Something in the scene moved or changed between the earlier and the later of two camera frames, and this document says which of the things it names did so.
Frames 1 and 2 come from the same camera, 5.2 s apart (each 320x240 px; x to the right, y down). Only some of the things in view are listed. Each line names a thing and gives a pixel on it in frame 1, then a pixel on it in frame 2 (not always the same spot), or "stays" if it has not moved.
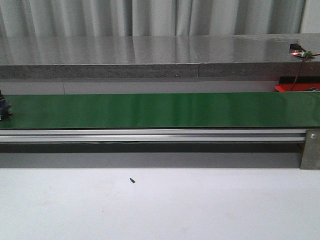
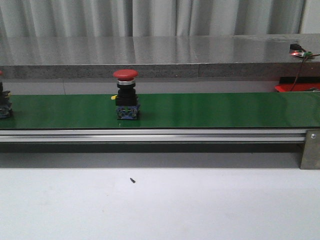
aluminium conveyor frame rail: (152, 135) stays
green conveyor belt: (165, 110) stays
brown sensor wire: (306, 57) stays
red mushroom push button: (5, 106) to (126, 100)
